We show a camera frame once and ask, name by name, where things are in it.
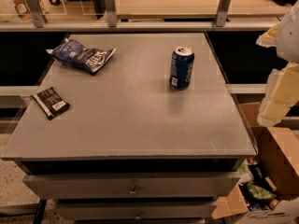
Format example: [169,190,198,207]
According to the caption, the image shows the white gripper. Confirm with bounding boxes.
[256,0,299,127]

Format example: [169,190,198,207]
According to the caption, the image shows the blue pepsi can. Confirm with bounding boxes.
[169,46,194,89]

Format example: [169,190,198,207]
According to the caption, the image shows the blue chip bag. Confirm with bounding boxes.
[47,38,116,75]

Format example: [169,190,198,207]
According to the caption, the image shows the cardboard box of snacks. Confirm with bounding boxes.
[212,103,299,224]

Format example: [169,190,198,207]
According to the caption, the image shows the grey drawer cabinet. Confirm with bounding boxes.
[3,33,256,224]

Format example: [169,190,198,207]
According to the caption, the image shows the upper grey drawer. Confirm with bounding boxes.
[23,172,239,200]

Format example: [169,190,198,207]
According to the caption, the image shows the grey drawer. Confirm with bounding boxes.
[23,172,239,200]
[57,201,217,220]

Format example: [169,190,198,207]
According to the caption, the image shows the black snack wrapper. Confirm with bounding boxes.
[33,87,70,120]

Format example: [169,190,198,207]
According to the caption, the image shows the lower grey drawer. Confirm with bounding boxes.
[57,201,217,220]

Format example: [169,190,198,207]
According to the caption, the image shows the orange white snack package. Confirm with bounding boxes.
[0,0,50,22]

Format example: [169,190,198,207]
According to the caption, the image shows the right metal bracket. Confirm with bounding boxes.
[214,0,231,27]

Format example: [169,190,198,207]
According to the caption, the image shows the metal bracket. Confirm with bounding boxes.
[214,0,231,27]
[26,0,46,28]
[105,0,118,27]

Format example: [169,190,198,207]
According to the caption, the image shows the middle metal bracket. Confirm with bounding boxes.
[105,0,118,27]

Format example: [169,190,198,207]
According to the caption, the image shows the left metal bracket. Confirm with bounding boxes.
[26,0,46,28]

